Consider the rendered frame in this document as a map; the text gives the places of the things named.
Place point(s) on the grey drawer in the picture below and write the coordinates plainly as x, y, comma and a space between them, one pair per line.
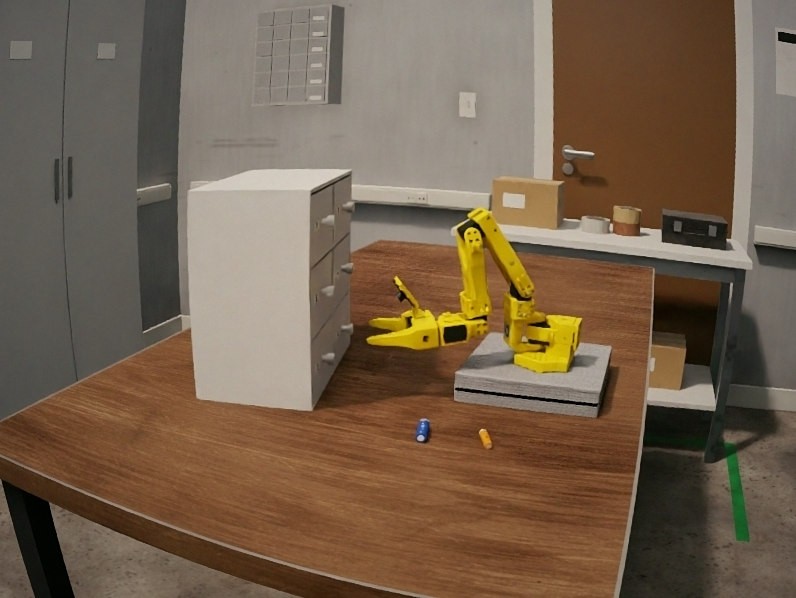
321, 225
341, 323
321, 360
342, 206
321, 291
341, 274

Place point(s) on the white chest of drawers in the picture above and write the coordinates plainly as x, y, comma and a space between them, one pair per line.
249, 286

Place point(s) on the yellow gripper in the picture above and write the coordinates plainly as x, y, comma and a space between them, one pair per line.
415, 329

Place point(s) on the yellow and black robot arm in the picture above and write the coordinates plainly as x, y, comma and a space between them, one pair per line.
554, 337

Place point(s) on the orange battery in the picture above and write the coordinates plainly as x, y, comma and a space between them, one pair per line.
485, 439

